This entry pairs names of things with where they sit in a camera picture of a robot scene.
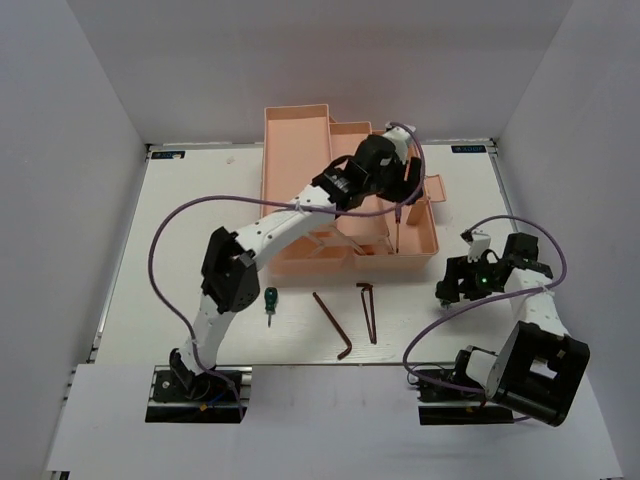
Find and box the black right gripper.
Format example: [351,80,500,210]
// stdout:
[436,251,503,302]

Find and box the blue red handled screwdriver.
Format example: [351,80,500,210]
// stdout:
[394,207,402,254]

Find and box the pink plastic toolbox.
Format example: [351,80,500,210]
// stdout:
[261,104,446,277]

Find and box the thick brown hex key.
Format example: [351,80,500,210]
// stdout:
[356,282,377,345]

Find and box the long brown hex key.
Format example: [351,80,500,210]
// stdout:
[312,292,353,361]

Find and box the green stubby screwdriver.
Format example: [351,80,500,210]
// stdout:
[264,287,279,327]

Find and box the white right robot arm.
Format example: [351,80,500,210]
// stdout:
[436,231,590,427]

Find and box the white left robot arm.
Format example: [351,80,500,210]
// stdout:
[169,122,426,399]

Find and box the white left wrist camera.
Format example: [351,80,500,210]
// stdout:
[383,122,416,153]

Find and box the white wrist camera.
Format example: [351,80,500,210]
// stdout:
[383,122,416,153]
[460,229,491,263]

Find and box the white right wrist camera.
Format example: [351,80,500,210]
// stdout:
[460,229,491,263]

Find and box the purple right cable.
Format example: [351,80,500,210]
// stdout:
[403,215,569,424]

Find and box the purple cable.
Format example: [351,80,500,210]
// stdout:
[403,215,569,424]
[149,121,426,419]

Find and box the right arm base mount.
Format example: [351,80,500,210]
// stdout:
[406,362,515,426]

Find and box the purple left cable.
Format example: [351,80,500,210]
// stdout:
[149,121,426,419]

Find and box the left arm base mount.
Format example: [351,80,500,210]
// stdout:
[145,366,252,424]

